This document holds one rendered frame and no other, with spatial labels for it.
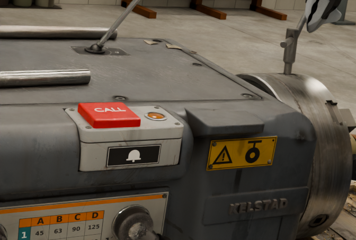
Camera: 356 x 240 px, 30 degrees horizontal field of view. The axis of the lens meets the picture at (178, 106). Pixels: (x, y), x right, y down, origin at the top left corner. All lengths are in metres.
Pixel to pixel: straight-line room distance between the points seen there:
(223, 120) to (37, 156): 0.25
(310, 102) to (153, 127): 0.43
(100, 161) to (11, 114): 0.12
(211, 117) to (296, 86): 0.35
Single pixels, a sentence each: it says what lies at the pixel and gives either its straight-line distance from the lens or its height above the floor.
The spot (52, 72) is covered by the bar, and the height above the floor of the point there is 1.28.
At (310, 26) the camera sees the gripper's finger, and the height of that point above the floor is 1.31.
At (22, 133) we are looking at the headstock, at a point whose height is 1.25.
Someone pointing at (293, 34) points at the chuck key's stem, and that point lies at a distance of 1.23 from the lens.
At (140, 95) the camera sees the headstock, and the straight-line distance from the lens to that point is 0.92.
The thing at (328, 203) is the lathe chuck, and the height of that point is 1.06.
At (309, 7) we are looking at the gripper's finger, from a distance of 1.39.
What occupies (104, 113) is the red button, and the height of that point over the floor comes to 1.27.
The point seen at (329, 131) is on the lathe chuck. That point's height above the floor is 1.18.
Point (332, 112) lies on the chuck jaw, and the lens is 1.20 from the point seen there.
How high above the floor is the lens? 1.53
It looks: 18 degrees down
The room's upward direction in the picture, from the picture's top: 9 degrees clockwise
